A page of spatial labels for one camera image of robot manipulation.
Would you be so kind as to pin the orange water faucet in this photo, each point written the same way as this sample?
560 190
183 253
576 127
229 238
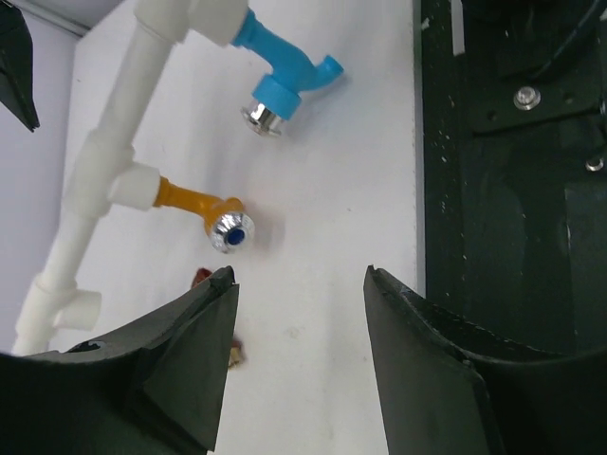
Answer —
226 222

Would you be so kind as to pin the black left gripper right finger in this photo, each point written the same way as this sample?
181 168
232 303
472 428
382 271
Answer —
449 386

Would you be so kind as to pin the brown water faucet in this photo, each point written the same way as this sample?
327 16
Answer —
237 356

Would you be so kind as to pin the blue water faucet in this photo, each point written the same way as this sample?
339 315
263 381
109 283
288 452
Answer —
277 96

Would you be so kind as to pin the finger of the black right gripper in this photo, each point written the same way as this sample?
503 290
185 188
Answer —
17 68

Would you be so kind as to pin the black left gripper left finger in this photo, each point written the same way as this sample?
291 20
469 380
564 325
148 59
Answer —
154 386

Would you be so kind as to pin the white PVC pipe frame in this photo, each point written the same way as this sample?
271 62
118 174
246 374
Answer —
105 172

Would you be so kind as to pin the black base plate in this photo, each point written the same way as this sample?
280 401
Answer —
514 163

